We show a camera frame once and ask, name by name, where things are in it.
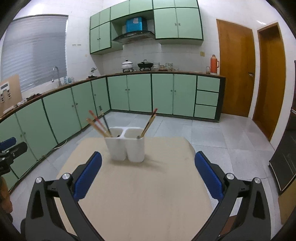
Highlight black framed board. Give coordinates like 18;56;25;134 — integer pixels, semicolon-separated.
269;109;296;195

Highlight person's left hand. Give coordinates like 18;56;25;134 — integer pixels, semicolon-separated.
1;177;13;213

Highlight range hood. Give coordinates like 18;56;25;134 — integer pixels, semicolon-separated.
113;31;155;45

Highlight cardboard sheet with packaging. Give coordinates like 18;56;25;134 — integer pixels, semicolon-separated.
0;74;22;116

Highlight blue box on hood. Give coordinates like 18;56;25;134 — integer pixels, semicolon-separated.
125;16;147;33

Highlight white cooking pot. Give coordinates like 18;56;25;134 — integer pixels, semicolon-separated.
121;60;134;73

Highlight black wok pan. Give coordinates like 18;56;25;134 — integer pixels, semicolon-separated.
137;59;154;71

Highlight red-ended chopstick two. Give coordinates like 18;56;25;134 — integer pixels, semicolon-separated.
139;108;158;138

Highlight green lower kitchen cabinets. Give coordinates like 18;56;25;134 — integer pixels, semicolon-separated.
1;72;226;187

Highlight wooden chopstick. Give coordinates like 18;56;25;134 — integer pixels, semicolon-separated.
139;114;157;138
86;118;109;138

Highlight wooden door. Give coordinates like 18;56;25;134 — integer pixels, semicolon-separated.
253;23;286;140
217;20;255;117

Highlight white double utensil holder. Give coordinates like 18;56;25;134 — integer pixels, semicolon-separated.
105;127;145;163

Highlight green upper cabinets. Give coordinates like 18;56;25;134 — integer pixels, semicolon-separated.
90;1;204;55

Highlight black metal spoon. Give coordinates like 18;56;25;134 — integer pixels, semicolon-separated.
99;105;112;137

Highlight orange thermos flask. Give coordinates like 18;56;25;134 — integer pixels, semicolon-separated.
210;54;220;74

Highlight red-ended chopstick one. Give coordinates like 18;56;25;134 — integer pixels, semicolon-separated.
89;110;111;137

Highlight chrome sink faucet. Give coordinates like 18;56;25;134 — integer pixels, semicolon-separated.
51;66;62;87

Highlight window blind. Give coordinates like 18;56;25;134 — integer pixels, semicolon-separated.
1;15;68;91

